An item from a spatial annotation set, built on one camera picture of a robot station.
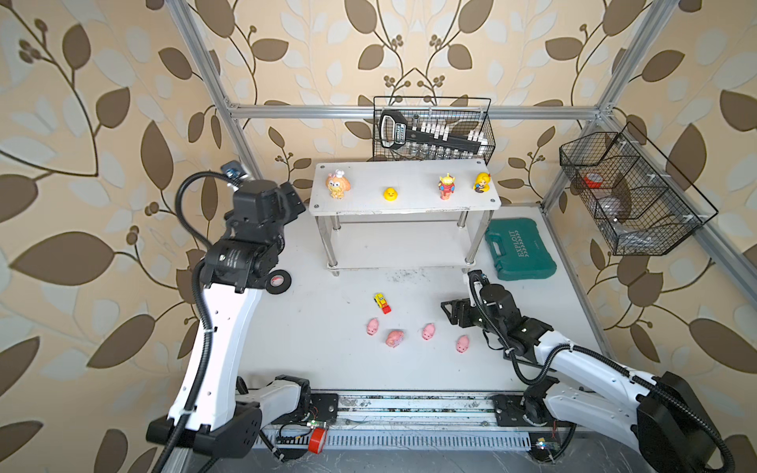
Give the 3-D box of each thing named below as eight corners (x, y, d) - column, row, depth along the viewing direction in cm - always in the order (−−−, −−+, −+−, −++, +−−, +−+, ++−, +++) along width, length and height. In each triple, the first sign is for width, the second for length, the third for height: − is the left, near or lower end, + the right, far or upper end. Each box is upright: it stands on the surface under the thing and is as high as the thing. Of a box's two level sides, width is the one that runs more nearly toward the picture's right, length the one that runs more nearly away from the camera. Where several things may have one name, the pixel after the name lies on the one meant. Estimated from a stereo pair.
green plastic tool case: (495, 280, 100) (500, 271, 96) (481, 226, 116) (484, 216, 112) (552, 280, 100) (559, 271, 96) (529, 226, 116) (535, 216, 112)
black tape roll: (266, 294, 98) (264, 290, 96) (272, 274, 103) (270, 270, 101) (288, 294, 98) (286, 290, 96) (293, 274, 103) (291, 270, 101)
